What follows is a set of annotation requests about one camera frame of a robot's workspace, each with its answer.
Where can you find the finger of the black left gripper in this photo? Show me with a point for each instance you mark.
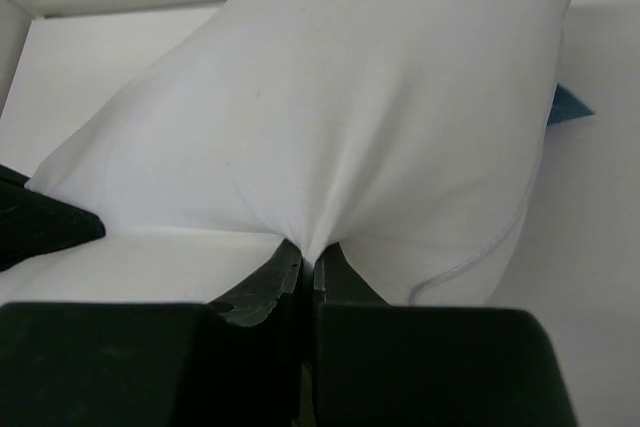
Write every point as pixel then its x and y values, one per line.
pixel 33 224

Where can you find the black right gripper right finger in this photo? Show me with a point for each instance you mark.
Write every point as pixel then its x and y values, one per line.
pixel 376 364

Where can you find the white pillow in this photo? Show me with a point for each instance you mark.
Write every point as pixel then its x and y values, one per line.
pixel 408 132

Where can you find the blue pillowcase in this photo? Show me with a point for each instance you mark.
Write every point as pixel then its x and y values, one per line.
pixel 566 106

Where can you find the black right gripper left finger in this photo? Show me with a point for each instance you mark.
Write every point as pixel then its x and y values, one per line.
pixel 232 362

